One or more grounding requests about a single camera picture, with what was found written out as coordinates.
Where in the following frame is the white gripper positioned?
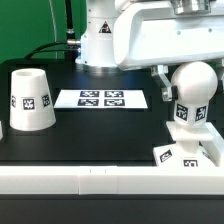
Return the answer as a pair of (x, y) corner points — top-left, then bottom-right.
(113, 0), (224, 102)

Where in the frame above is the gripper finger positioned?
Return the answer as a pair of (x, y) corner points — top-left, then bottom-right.
(216, 59), (224, 92)

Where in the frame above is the white lamp bulb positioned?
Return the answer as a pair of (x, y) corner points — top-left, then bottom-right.
(171, 62), (218, 127)

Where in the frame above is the white lamp base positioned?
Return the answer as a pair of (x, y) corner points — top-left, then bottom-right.
(153, 121), (215, 168)

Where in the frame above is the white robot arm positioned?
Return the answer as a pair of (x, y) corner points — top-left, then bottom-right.
(76, 0), (224, 101)

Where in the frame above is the white lamp shade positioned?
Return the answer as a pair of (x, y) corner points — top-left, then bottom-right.
(10, 68), (56, 131)

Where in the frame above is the white marker sheet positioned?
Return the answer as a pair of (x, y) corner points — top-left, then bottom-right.
(54, 90), (148, 109)

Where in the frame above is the white block at left edge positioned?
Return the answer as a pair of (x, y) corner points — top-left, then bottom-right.
(0, 121), (3, 141)

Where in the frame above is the white right fence rail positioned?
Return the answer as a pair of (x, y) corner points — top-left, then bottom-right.
(201, 122), (224, 167)

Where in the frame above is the white fence rail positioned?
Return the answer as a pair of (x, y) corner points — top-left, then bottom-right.
(201, 122), (224, 167)
(0, 166), (224, 195)

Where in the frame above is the black cable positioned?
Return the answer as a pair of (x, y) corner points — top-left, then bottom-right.
(24, 0), (82, 60)

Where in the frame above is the white front fence rail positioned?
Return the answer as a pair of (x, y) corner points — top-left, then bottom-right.
(0, 166), (224, 195)

